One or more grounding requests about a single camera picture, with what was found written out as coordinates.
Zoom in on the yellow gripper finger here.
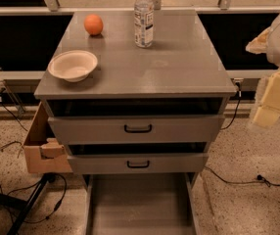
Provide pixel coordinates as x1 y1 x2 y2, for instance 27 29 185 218
252 70 280 128
246 27 269 54

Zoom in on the clear plastic water bottle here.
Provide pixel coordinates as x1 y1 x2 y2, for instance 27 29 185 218
134 0 154 48

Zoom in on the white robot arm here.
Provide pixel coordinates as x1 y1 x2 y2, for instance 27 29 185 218
246 14 280 130

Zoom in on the grey middle drawer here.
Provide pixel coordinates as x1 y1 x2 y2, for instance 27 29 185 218
68 153 209 174

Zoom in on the grey drawer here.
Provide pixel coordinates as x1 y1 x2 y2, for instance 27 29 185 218
48 116 224 145
68 153 209 174
84 173 201 235

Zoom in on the grey drawer cabinet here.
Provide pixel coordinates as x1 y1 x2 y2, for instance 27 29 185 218
33 9 238 188

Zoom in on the grey top drawer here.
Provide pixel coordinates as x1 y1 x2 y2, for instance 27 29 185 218
48 116 224 145

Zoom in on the grey bottom drawer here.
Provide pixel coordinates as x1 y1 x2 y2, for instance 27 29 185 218
84 173 201 235

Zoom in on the orange fruit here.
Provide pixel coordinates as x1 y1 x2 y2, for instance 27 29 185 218
84 14 104 35

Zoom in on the white paper bowl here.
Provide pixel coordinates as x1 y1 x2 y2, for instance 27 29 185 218
47 50 98 82

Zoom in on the grey metal railing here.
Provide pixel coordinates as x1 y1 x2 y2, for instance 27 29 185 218
0 0 280 94

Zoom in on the cardboard box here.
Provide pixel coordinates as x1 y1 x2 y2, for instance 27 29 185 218
23 104 71 173

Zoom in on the black tripod stand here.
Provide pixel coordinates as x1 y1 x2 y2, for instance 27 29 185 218
0 173 57 235

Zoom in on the black cable behind cabinet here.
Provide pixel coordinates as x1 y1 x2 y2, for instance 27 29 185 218
220 81 243 131

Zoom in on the black floor cable right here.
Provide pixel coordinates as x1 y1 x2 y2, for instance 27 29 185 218
204 165 280 191

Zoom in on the black floor cable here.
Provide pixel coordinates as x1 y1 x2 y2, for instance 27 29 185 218
204 165 280 191
0 88 68 225

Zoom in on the black floor cable left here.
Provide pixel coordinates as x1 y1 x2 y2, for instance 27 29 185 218
0 88 68 225

